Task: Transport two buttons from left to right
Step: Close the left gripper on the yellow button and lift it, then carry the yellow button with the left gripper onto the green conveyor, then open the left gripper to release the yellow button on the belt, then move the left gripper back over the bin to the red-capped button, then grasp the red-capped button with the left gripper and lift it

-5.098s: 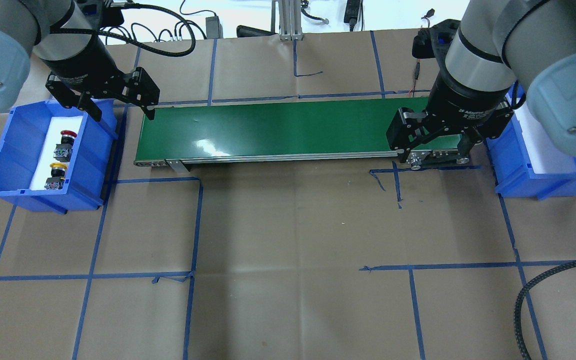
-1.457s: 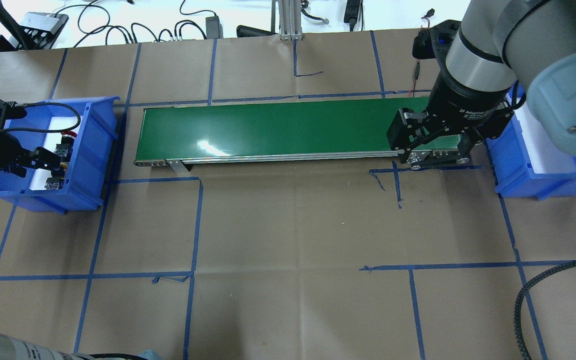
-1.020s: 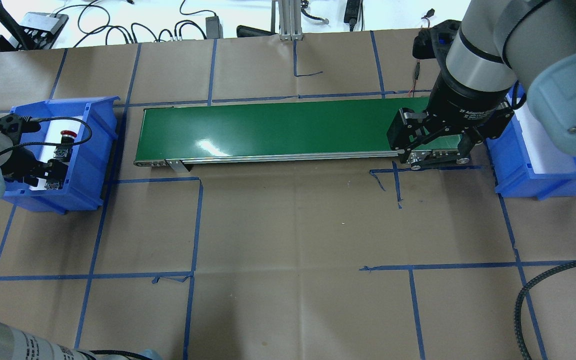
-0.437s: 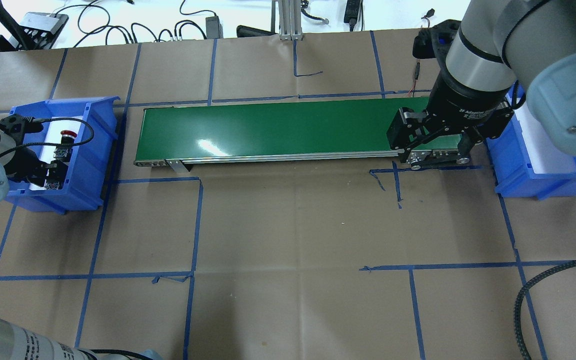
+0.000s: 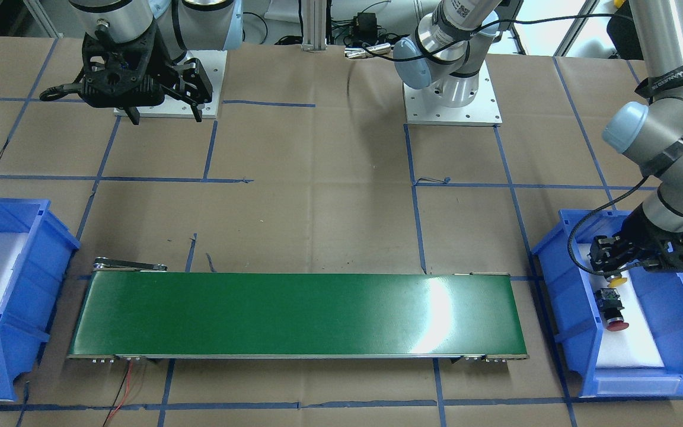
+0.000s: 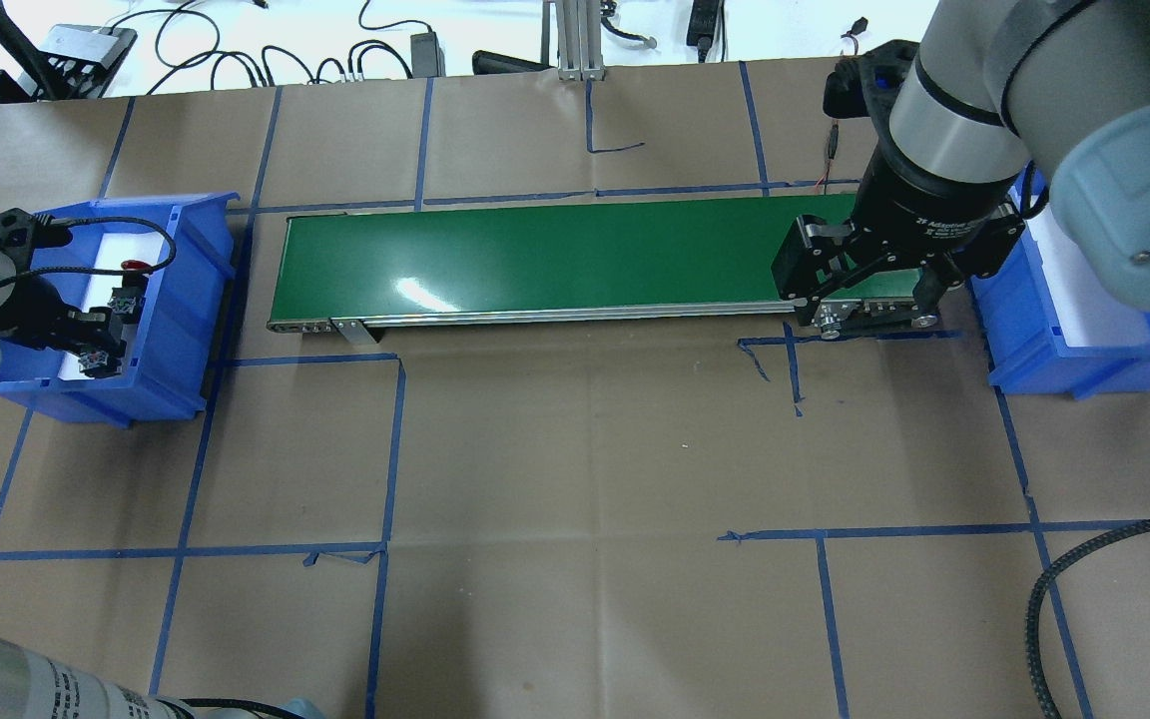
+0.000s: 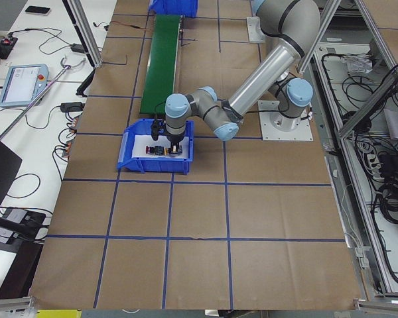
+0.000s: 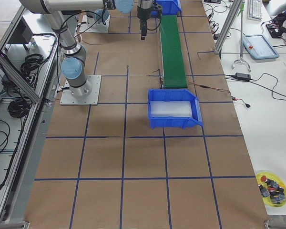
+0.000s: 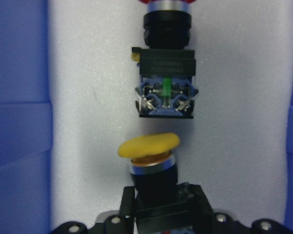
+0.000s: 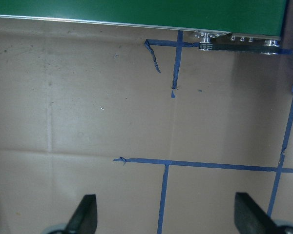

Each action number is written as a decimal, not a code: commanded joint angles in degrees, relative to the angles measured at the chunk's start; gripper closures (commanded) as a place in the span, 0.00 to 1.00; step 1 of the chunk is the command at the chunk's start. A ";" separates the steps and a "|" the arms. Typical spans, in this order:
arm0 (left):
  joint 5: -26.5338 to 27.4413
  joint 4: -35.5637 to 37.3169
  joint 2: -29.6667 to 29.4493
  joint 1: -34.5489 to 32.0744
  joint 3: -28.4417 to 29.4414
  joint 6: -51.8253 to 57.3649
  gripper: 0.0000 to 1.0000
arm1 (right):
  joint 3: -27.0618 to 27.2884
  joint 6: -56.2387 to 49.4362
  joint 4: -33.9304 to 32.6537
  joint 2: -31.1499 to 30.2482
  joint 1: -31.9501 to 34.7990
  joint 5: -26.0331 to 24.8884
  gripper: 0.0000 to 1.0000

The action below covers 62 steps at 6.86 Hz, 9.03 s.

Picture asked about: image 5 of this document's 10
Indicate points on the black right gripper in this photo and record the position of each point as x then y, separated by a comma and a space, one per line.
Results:
169, 64

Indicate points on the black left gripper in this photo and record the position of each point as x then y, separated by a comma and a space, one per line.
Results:
636, 229

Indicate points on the yellow push button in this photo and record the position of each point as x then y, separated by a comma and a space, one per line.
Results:
616, 280

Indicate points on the red push button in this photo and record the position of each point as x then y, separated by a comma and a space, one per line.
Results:
609, 304

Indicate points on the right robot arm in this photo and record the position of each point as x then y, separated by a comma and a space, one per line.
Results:
184, 26

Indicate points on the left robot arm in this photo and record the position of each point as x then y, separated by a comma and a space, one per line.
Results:
451, 43

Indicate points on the blue bin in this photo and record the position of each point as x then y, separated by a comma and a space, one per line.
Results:
29, 300
580, 325

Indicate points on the black conveyor drive belt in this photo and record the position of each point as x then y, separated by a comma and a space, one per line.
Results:
102, 263

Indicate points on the black power adapter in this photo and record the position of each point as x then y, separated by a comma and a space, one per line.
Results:
364, 26

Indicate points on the green conveyor belt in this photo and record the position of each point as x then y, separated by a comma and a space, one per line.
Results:
205, 315

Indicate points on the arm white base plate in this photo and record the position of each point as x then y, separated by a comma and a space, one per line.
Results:
213, 64
454, 101

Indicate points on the aluminium frame post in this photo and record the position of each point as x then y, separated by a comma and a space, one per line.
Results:
315, 25

